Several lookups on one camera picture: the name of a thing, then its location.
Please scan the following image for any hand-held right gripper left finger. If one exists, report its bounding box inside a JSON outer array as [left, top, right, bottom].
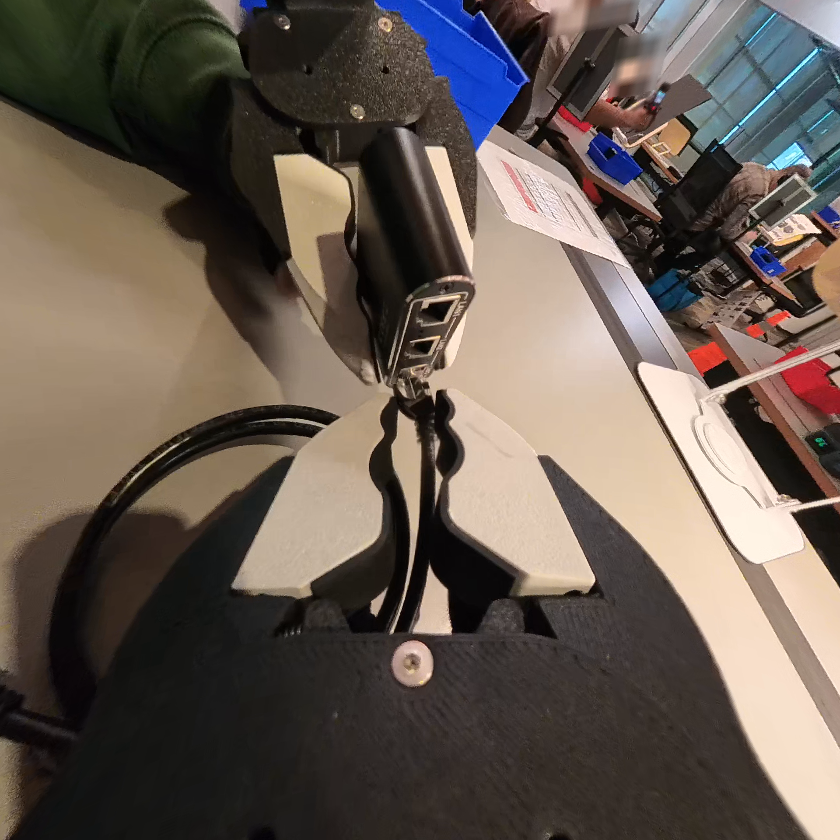
[[231, 392, 413, 603]]

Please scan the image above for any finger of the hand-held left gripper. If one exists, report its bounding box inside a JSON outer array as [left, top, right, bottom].
[[272, 152, 383, 385], [423, 144, 476, 265]]

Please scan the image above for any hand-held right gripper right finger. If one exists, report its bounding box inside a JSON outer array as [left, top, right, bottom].
[[432, 387, 598, 599]]

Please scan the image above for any black ethernet port adapter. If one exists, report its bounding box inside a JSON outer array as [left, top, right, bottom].
[[357, 126, 476, 388]]

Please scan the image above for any black ethernet cable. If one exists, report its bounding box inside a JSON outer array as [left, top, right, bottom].
[[0, 377, 439, 756]]

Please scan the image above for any person's left forearm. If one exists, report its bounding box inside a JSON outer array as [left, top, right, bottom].
[[0, 0, 253, 193]]

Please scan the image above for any laminated instruction sheet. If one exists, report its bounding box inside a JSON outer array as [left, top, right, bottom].
[[478, 141, 631, 266]]

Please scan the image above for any chair with brown jacket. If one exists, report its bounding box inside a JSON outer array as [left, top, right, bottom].
[[476, 0, 552, 132]]

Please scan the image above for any wooden work table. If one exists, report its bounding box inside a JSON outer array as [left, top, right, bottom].
[[551, 112, 664, 224]]

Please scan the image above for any blue bag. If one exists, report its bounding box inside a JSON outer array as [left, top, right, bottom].
[[646, 268, 703, 312]]

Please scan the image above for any red storage bin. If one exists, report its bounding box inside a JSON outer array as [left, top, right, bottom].
[[781, 357, 840, 414]]

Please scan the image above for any white lamp base plate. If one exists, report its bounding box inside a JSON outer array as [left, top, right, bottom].
[[638, 344, 840, 565]]

